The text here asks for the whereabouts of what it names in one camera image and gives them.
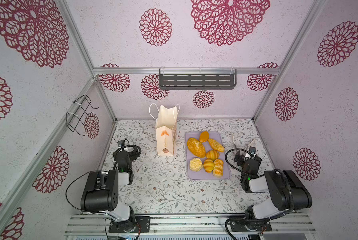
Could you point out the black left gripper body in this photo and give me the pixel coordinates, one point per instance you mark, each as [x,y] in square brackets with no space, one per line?
[128,152]

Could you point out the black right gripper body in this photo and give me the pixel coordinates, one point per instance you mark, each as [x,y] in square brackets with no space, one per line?
[245,159]

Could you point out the pale round crumbly bread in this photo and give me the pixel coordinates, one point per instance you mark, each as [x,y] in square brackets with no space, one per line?
[195,164]

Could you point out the white paper bag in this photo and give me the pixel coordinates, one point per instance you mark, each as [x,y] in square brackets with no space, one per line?
[166,126]

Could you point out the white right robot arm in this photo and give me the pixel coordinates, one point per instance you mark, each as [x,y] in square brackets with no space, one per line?
[302,198]

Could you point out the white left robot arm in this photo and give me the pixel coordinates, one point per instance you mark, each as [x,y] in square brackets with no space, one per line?
[101,194]

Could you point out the yellow elongated bread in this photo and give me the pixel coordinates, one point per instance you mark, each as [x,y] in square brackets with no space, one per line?
[215,145]

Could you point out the orange round flat bread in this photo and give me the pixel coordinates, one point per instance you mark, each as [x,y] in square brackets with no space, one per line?
[204,136]

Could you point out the lavender plastic tray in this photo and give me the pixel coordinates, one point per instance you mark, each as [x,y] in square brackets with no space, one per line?
[202,175]

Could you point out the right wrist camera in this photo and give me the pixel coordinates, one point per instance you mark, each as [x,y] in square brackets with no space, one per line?
[252,150]

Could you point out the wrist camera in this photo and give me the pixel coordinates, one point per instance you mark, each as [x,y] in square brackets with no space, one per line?
[122,143]
[252,150]

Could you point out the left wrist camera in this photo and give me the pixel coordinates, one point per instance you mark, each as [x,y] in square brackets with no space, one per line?
[122,143]

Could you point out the black wire wall rack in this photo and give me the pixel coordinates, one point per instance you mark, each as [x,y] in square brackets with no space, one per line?
[74,119]

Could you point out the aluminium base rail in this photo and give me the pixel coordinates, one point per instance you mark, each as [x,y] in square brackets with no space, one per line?
[197,224]

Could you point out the grey metal wall shelf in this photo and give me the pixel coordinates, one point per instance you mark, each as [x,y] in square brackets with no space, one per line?
[197,81]

